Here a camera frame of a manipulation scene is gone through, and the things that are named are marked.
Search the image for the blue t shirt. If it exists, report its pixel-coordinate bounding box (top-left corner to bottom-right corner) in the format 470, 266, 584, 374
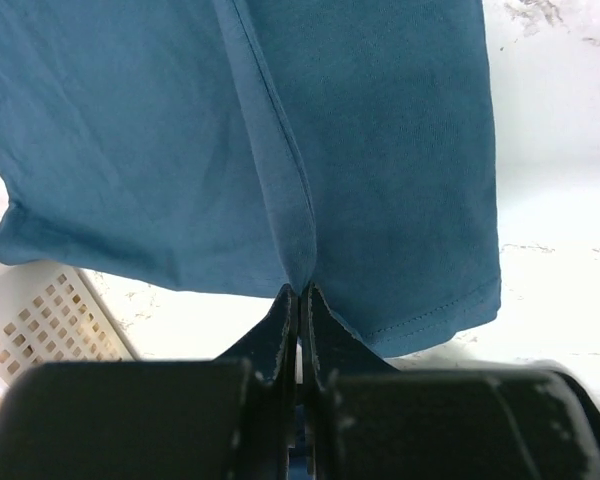
0, 1, 501, 357

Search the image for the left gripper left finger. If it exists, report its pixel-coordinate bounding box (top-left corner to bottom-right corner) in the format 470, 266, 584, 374
0, 287, 298, 479

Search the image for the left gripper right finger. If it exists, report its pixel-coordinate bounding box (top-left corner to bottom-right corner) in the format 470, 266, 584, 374
299, 285, 600, 479

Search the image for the white plastic basket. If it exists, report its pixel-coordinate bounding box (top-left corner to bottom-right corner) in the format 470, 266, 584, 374
0, 262, 137, 396

